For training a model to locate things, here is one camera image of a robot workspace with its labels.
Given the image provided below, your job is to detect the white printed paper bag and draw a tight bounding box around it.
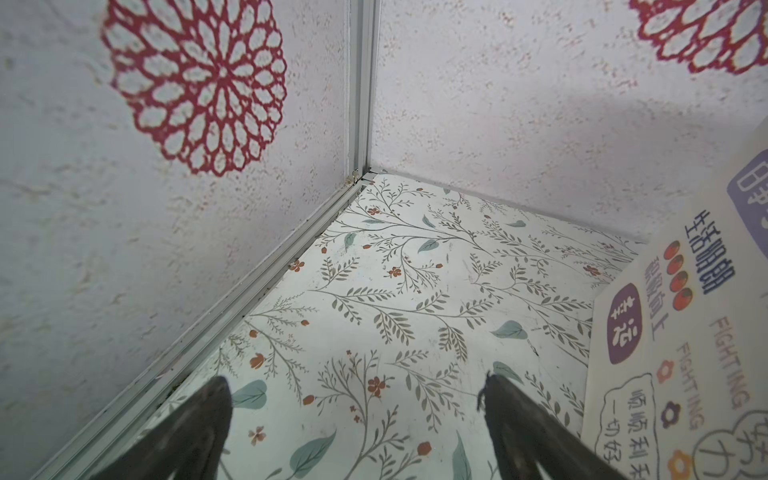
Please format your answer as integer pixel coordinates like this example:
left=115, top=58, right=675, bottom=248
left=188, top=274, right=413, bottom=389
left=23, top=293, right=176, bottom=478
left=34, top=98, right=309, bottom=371
left=581, top=125, right=767, bottom=479

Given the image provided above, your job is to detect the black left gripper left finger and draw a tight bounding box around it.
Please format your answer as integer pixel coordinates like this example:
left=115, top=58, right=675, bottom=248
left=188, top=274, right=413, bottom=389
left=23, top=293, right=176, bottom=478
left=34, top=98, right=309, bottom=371
left=93, top=376, right=233, bottom=479

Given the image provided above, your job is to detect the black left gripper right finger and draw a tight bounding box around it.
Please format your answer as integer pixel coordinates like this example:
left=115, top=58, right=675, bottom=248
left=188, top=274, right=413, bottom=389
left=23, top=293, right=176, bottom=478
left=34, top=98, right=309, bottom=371
left=478, top=374, right=624, bottom=480

